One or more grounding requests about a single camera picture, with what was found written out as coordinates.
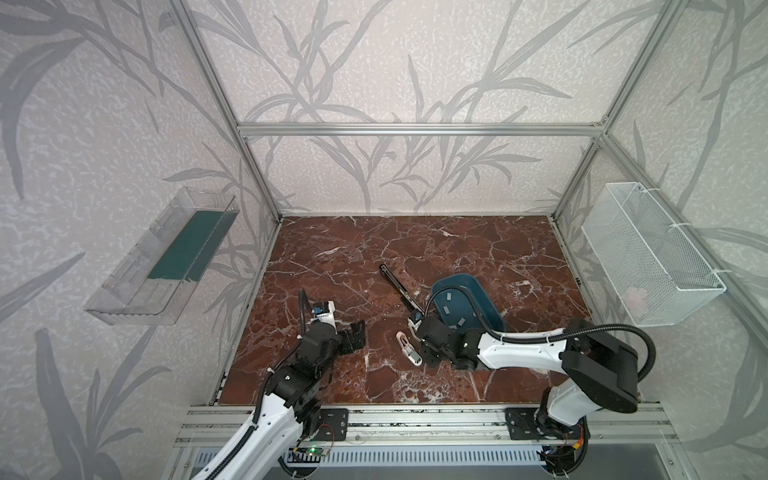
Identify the green pad in bin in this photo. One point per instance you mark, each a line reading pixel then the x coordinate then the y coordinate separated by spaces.
pixel 188 256

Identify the white wire mesh basket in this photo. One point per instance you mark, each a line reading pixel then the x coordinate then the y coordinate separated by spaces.
pixel 638 244

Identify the pink object in basket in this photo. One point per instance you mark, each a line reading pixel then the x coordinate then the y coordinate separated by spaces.
pixel 635 300

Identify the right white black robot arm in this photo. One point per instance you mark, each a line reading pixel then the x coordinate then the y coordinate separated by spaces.
pixel 603 363

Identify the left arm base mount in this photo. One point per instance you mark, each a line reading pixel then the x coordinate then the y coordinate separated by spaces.
pixel 326 424

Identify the small green circuit board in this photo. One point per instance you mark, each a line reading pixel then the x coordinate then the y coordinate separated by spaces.
pixel 312 453

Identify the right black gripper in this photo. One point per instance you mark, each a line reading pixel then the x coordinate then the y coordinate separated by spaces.
pixel 421 336

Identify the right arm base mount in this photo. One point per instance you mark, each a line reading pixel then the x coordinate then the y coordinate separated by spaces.
pixel 524 423

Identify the aluminium front rail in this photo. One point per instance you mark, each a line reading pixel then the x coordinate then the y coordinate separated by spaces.
pixel 434 424

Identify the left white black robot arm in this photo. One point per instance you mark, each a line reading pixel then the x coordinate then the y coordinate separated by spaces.
pixel 288 410

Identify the teal plastic tray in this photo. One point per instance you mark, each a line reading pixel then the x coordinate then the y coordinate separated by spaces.
pixel 468 303

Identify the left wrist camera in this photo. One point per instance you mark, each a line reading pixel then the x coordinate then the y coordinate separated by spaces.
pixel 323 312

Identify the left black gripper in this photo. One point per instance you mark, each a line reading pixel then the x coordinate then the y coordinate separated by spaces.
pixel 347 338

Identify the clear plastic wall bin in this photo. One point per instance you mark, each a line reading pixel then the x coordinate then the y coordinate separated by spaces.
pixel 128 296

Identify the slotted grey cable duct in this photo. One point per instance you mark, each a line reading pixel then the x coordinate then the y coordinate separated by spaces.
pixel 418 456

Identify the beige stapler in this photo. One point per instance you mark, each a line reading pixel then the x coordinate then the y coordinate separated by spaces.
pixel 413 326

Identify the black stapler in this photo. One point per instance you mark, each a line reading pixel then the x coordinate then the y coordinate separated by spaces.
pixel 408 301

